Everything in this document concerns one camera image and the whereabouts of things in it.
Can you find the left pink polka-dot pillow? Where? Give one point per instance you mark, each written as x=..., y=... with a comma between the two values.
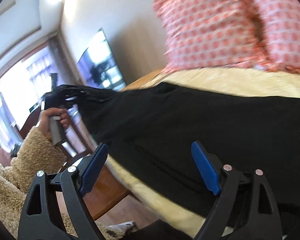
x=208, y=33

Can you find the pink polka-dot pillow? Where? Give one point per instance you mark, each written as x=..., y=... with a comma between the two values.
x=281, y=33
x=208, y=33

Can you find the cream yellow bedspread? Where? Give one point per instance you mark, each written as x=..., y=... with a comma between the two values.
x=234, y=81

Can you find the left fleece sleeve forearm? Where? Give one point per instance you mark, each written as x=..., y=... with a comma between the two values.
x=36, y=153

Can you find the black pants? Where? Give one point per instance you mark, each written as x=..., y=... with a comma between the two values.
x=150, y=132

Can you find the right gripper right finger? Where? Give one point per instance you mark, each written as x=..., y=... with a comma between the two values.
x=245, y=207

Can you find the person's left hand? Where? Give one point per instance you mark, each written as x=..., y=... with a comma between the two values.
x=44, y=124

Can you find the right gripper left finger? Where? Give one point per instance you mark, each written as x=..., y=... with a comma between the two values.
x=41, y=217

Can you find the right pink polka-dot pillow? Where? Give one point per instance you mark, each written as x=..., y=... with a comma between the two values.
x=281, y=33

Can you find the wall television screen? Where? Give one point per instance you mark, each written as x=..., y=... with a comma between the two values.
x=98, y=66

